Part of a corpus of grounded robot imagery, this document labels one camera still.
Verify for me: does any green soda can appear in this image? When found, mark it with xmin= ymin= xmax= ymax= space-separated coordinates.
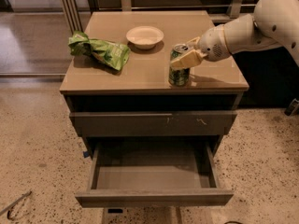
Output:
xmin=168 ymin=44 xmax=190 ymax=87

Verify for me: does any grey drawer cabinet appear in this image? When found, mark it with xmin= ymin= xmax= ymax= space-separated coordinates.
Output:
xmin=59 ymin=10 xmax=250 ymax=224

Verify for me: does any closed grey top drawer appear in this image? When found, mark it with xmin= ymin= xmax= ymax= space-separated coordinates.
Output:
xmin=70 ymin=111 xmax=236 ymax=137

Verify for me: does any green chip bag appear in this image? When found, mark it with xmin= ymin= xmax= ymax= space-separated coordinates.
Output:
xmin=68 ymin=31 xmax=131 ymax=71

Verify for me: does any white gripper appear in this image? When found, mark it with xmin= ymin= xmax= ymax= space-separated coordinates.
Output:
xmin=170 ymin=24 xmax=231 ymax=69

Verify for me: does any blue tape piece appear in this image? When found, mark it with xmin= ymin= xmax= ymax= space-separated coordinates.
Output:
xmin=83 ymin=151 xmax=90 ymax=158

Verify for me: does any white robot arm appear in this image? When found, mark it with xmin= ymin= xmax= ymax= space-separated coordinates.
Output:
xmin=170 ymin=0 xmax=299 ymax=70

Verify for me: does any white paper bowl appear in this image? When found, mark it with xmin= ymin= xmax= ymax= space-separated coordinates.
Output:
xmin=126 ymin=26 xmax=164 ymax=49

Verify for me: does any dark object at right edge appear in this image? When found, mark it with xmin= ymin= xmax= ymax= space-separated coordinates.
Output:
xmin=284 ymin=99 xmax=299 ymax=116

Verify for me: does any metal rod on floor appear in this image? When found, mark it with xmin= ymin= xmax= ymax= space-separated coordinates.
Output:
xmin=0 ymin=190 xmax=32 ymax=216

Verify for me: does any open grey middle drawer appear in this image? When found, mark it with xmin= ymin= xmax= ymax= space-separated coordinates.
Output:
xmin=76 ymin=140 xmax=234 ymax=208

